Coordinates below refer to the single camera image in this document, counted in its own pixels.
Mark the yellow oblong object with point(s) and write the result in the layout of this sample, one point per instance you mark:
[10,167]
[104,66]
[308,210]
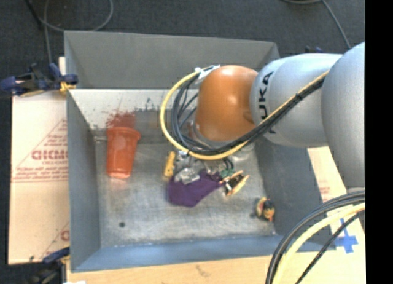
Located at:
[169,164]

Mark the brown cardboard board red print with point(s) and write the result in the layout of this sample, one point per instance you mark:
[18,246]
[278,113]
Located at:
[38,190]

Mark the orange plastic cup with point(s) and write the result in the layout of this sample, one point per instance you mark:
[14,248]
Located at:
[120,153]

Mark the purple cloth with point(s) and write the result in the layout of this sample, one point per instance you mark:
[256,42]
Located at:
[188,193]

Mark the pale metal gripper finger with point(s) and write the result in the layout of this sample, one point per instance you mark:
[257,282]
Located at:
[182,159]
[189,175]

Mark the grey metal bin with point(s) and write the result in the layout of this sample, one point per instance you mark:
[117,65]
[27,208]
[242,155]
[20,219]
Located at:
[147,203]

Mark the small yellow and black toy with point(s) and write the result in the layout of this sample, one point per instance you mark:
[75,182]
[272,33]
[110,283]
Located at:
[265,209]

